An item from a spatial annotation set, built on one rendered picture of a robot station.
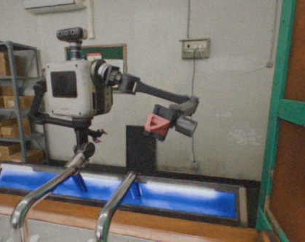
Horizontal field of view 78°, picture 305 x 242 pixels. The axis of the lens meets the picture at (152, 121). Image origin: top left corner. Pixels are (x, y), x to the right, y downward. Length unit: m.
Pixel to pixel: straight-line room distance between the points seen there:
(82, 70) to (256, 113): 2.05
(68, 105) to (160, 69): 1.56
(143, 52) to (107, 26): 0.62
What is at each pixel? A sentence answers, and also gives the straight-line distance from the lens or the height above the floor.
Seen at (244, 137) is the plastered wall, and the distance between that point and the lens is 2.63.
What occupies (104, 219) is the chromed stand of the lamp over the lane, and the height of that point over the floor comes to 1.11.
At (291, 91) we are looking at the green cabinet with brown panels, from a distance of 0.70.
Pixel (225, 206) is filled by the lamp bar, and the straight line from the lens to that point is 0.44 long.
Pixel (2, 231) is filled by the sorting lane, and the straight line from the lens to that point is 1.05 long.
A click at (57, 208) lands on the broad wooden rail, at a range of 1.03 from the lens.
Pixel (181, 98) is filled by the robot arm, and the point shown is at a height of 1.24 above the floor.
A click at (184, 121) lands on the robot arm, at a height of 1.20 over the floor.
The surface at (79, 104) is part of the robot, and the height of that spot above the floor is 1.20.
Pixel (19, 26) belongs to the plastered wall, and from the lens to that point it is 3.71.
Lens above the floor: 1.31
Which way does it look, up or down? 11 degrees down
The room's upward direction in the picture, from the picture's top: straight up
